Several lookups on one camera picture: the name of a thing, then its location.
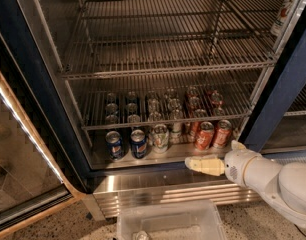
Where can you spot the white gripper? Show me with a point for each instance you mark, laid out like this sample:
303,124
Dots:
236,165

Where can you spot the red coke can front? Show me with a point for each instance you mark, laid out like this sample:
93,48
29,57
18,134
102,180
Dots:
204,135

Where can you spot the red coke can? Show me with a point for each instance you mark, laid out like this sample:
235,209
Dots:
204,135
222,133

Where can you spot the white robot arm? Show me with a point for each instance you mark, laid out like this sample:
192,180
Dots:
282,187

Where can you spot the red coke can right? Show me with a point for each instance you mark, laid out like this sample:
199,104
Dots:
222,133

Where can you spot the red coke can second row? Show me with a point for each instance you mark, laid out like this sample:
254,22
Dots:
194,126

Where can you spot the white green can second row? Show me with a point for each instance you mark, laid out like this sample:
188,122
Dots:
176,132

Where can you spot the white green soda can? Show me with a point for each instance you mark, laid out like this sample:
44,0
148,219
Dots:
160,138

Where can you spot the blue pepsi can right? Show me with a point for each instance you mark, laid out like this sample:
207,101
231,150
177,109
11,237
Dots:
138,144

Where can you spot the blue pepsi can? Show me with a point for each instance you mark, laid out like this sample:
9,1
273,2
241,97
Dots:
115,145
138,144

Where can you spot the blue pepsi can left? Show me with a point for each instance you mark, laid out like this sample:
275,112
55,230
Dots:
115,145

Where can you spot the blue fridge centre pillar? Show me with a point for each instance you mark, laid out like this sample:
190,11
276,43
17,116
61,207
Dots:
283,86

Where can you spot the steel fridge base grille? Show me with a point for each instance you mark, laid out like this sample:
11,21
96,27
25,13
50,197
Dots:
168,184

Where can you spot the can on right upper shelf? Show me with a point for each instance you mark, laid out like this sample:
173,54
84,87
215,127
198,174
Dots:
281,17

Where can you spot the glass fridge door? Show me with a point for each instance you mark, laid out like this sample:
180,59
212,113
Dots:
31,183

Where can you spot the clear plastic bin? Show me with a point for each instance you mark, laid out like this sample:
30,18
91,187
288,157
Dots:
191,220

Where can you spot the lower wire fridge shelf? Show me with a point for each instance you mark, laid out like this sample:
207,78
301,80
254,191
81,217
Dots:
183,97

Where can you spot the wire fridge shelf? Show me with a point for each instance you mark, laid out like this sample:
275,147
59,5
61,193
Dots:
114,38
183,97

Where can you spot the upper wire fridge shelf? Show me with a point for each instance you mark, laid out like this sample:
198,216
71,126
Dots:
114,38

